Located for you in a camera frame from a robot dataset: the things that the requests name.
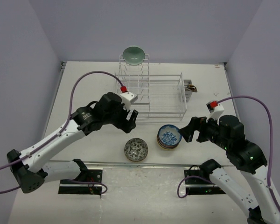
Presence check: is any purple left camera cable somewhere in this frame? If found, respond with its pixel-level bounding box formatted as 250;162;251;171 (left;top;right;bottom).
0;71;128;196

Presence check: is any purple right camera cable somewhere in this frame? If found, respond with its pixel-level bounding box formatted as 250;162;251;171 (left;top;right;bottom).
211;95;280;217

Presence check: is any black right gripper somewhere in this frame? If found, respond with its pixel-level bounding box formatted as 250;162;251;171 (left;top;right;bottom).
178;113;230;149

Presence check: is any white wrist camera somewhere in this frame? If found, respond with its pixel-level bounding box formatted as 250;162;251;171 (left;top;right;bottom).
206;101;224;121
119;86;138;111

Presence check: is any purple camera cable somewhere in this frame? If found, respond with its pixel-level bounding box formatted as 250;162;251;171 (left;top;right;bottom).
0;71;128;196
211;95;280;217

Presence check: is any white wire dish rack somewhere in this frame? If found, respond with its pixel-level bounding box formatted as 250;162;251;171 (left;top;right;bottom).
115;54;187;122

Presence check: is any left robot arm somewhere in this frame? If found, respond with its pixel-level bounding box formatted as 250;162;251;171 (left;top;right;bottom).
7;91;138;194

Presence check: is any brown utensil in holder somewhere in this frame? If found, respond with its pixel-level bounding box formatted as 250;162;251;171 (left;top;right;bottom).
187;84;197;92

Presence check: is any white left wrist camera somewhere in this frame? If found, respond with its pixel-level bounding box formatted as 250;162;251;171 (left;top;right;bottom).
119;86;138;111

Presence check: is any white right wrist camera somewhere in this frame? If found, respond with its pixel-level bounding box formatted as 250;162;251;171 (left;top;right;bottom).
206;101;224;121

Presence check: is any mint green bowl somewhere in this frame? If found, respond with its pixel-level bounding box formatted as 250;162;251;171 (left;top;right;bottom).
122;46;145;66

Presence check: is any blue triangle patterned bowl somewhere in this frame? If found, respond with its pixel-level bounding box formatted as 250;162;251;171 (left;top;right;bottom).
158;142;179;148

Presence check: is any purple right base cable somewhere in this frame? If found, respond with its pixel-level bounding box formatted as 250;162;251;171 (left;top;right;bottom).
176;175;213;199

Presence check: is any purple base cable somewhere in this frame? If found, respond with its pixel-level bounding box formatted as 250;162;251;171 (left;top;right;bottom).
176;175;213;199
67;179;108;195

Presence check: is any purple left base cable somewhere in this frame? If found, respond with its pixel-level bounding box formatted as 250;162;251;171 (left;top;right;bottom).
67;179;108;195

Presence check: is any grey cutlery holder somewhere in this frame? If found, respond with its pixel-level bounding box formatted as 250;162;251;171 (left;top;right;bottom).
183;79;192;103

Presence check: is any orange floral patterned bowl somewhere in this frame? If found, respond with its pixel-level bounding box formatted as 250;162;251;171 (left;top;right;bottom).
157;139;179;147

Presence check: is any pink patterned bowl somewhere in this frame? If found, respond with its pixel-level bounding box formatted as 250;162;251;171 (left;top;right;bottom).
124;138;148;162

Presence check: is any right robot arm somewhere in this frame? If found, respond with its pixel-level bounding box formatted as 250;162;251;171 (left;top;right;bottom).
179;115;280;224

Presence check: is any blue white floral bowl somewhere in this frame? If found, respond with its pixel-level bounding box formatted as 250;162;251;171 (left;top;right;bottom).
157;124;182;145

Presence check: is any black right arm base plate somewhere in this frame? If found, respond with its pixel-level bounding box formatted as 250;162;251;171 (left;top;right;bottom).
184;167;225;195

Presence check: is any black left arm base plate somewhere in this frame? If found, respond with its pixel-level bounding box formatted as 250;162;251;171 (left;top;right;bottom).
58;168;106;196

